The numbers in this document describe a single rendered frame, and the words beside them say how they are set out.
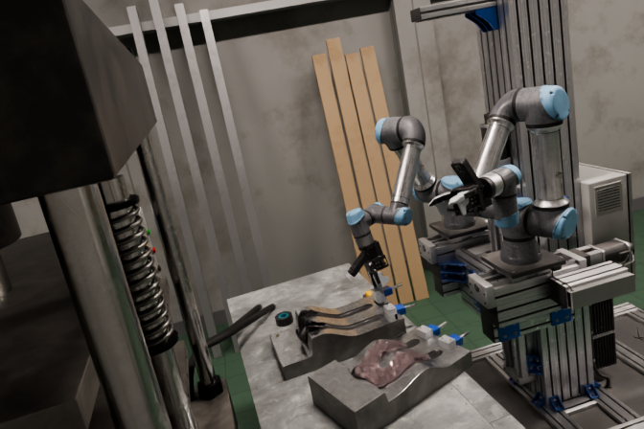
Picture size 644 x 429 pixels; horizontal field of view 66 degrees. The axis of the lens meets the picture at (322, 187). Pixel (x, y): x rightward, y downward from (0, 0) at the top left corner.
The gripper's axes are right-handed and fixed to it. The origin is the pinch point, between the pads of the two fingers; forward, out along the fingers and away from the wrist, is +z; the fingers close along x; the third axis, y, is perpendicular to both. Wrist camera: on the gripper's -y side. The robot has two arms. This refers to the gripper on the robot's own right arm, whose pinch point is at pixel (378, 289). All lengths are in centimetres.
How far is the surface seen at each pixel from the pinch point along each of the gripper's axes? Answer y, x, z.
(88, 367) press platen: -73, -119, -54
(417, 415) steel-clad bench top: -17, -56, 20
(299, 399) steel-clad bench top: -48, -30, 12
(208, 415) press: -78, -18, 7
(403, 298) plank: 58, 161, 78
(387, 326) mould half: -6.0, -17.2, 8.1
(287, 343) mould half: -43.0, -2.7, 2.7
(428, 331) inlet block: 4.7, -29.8, 11.3
